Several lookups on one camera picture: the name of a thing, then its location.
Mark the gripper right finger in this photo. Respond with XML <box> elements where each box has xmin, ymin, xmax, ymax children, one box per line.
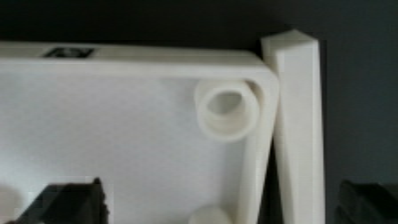
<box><xmin>334</xmin><ymin>180</ymin><xmax>398</xmax><ymax>224</ymax></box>

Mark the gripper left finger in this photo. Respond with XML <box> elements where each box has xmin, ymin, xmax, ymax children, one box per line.
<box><xmin>14</xmin><ymin>178</ymin><xmax>110</xmax><ymax>224</ymax></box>

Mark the white desk top tray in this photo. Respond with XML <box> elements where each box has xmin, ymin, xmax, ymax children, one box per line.
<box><xmin>0</xmin><ymin>41</ymin><xmax>278</xmax><ymax>224</ymax></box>

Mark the white right fence bar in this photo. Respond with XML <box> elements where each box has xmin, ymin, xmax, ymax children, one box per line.
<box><xmin>261</xmin><ymin>30</ymin><xmax>325</xmax><ymax>224</ymax></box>

